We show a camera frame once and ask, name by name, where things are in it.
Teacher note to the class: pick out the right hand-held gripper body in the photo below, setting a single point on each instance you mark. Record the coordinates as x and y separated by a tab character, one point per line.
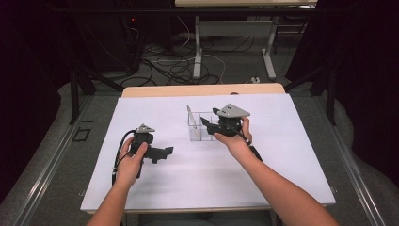
232	111

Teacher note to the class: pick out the black computer tower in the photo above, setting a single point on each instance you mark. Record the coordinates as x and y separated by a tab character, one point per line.
130	44

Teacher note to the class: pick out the white table sheet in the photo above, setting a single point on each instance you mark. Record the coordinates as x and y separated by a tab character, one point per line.
194	182

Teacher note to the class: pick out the white metal frame table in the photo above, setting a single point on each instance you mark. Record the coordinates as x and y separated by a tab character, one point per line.
232	28

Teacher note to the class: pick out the person's left hand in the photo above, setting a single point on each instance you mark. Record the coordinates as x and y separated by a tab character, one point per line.
128	169

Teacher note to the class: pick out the black metal stand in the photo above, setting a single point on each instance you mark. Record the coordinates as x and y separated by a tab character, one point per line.
331	91
75	94

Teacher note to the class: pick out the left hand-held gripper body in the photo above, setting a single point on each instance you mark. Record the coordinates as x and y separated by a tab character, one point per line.
144	136

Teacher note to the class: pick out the clear plastic organizer box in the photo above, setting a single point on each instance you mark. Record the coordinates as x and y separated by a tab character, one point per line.
204	135

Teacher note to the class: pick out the person's right hand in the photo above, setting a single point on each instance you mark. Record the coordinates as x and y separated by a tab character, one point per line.
236	144

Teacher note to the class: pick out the black horizontal bar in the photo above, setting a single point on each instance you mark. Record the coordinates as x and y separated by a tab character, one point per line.
125	10

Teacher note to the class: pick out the white power plug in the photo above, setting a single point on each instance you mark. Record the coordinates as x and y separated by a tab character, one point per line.
255	79

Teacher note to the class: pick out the clear plastic pen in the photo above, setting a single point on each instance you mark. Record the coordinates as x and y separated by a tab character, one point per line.
193	121

